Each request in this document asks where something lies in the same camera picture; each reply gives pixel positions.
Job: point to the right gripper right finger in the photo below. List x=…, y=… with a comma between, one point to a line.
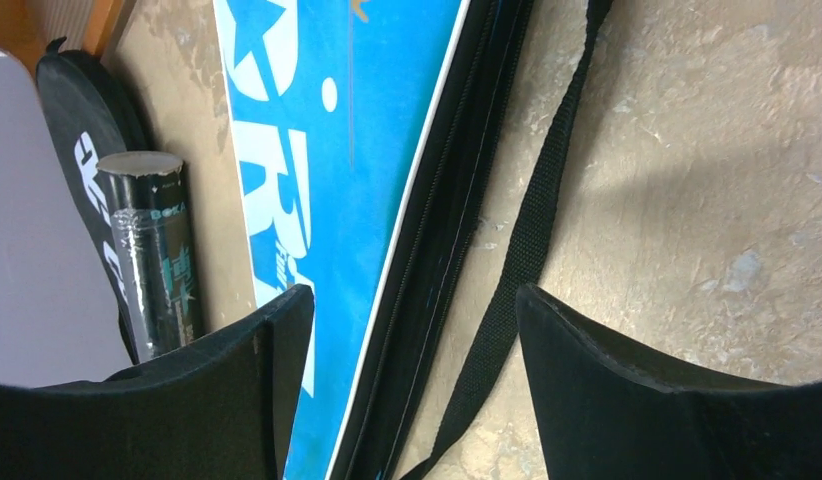
x=610, y=407

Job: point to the black Crossway racket bag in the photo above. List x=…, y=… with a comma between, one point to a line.
x=90, y=115

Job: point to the black shuttlecock tube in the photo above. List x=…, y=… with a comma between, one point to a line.
x=151, y=226

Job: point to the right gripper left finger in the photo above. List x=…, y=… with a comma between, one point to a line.
x=222, y=407

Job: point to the blue racket bag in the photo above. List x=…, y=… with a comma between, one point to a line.
x=364, y=133

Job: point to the wooden shelf rack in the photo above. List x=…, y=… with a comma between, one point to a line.
x=94, y=26

